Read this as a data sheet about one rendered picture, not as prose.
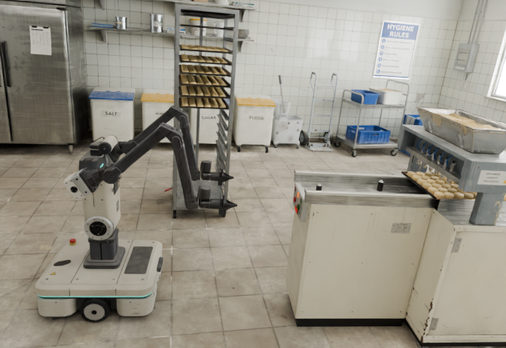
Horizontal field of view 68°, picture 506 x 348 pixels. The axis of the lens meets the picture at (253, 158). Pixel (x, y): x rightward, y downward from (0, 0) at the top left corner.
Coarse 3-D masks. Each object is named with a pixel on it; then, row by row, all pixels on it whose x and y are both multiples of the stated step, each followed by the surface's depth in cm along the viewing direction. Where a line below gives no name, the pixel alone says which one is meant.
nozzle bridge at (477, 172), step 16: (416, 128) 238; (400, 144) 247; (416, 144) 243; (432, 144) 211; (448, 144) 205; (416, 160) 251; (464, 160) 184; (480, 160) 180; (496, 160) 182; (448, 176) 201; (464, 176) 183; (480, 176) 181; (496, 176) 182; (480, 192) 186; (496, 192) 185; (480, 208) 187; (496, 208) 188; (480, 224) 190
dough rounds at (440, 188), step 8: (416, 176) 229; (424, 176) 230; (432, 176) 231; (424, 184) 217; (432, 184) 219; (440, 184) 223; (448, 184) 224; (456, 184) 224; (432, 192) 210; (440, 192) 207; (448, 192) 208; (456, 192) 209; (464, 192) 212; (472, 192) 212; (504, 200) 208
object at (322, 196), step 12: (312, 192) 198; (324, 192) 200; (336, 192) 201; (348, 192) 202; (360, 192) 204; (372, 204) 204; (384, 204) 205; (396, 204) 205; (408, 204) 206; (420, 204) 207; (432, 204) 207
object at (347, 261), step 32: (384, 192) 222; (320, 224) 204; (352, 224) 206; (384, 224) 208; (416, 224) 209; (320, 256) 211; (352, 256) 212; (384, 256) 214; (416, 256) 216; (288, 288) 243; (320, 288) 218; (352, 288) 220; (384, 288) 222; (320, 320) 229; (352, 320) 231; (384, 320) 234
